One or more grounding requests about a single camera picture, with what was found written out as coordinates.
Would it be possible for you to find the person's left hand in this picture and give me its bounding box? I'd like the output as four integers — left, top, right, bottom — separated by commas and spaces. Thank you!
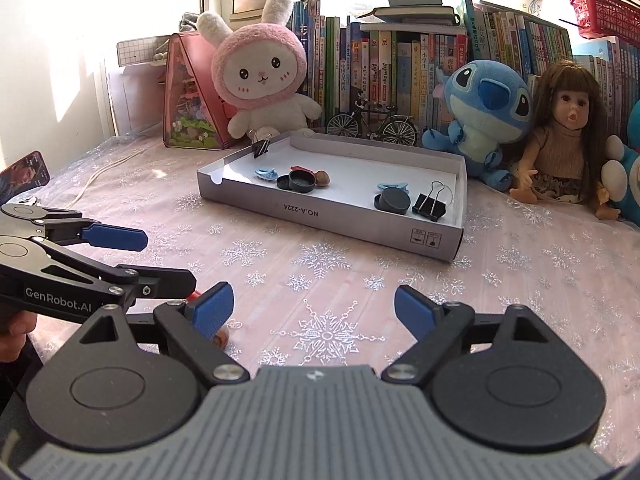
0, 309, 40, 363

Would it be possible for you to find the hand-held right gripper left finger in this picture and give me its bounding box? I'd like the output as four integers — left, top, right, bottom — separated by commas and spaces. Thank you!
65, 281, 251, 388

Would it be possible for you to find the blue alien plush toy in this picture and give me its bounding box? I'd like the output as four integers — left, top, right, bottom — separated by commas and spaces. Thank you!
421, 59, 536, 191

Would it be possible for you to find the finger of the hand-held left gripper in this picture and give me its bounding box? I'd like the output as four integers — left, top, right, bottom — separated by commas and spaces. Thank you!
47, 219, 149, 253
30, 240, 197, 309

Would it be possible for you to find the large black binder clip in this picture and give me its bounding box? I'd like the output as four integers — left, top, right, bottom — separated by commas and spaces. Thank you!
411, 183, 458, 223

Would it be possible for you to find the pink snowflake tablecloth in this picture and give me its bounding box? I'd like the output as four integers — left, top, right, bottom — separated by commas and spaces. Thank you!
0, 130, 640, 461

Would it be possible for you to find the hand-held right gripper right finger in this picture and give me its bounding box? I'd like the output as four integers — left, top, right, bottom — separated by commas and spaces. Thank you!
381, 285, 576, 386

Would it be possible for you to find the dark smartphone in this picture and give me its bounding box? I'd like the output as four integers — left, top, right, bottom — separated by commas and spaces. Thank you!
0, 150, 52, 196

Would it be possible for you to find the white grid board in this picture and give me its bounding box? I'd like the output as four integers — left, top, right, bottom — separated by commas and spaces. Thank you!
116, 35, 173, 68

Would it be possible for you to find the red plastic basket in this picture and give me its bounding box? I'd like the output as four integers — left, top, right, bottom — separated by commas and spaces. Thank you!
570, 0, 640, 40

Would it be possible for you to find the grey thick book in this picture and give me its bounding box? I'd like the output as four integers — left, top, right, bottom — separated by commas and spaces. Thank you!
372, 5, 457, 24

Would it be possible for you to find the row of upright books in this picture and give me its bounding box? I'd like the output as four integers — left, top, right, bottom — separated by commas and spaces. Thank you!
290, 0, 640, 126

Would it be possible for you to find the long-haired baby doll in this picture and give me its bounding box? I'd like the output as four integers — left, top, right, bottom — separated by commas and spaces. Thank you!
509, 60, 623, 221

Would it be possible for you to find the small black binder clip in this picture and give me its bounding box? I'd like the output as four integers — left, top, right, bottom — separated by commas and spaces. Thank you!
247, 129, 275, 160

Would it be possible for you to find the white cable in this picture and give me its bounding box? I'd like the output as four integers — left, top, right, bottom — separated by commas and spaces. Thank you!
67, 152, 138, 208

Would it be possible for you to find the white cardboard box tray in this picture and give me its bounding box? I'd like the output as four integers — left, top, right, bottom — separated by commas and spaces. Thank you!
196, 131, 468, 263

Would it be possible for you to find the pink triangular toy house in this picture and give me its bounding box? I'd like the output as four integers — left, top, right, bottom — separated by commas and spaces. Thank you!
163, 31, 241, 151

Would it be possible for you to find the black model bicycle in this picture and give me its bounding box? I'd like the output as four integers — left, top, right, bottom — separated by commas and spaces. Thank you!
326, 89, 420, 147

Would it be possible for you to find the pink bunny plush toy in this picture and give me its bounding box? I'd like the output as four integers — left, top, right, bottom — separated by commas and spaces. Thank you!
196, 0, 322, 140

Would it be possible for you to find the blue cat plush toy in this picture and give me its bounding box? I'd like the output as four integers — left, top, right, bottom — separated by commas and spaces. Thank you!
600, 100, 640, 231

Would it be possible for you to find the stack of thick books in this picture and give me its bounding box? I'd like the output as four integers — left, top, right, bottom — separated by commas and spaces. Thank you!
231, 0, 281, 16

